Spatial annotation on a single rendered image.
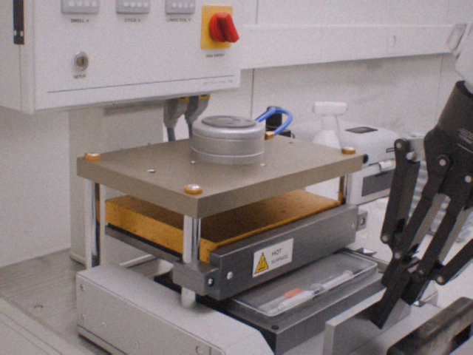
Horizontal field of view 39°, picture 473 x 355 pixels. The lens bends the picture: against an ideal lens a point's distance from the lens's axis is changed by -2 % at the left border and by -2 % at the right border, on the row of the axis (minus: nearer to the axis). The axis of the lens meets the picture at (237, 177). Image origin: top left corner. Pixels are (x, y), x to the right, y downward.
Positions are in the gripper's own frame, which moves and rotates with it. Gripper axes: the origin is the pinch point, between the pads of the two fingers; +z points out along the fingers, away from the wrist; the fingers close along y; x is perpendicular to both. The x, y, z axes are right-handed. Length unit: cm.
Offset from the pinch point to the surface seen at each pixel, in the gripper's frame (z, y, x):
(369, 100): 35, -81, 134
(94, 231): 8.7, -27.3, -13.3
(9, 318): 25.4, -33.8, -17.7
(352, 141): 26, -53, 81
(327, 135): 26, -56, 75
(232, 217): 2.6, -17.7, -4.1
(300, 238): 2.2, -11.8, 0.2
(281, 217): 1.6, -14.9, 0.1
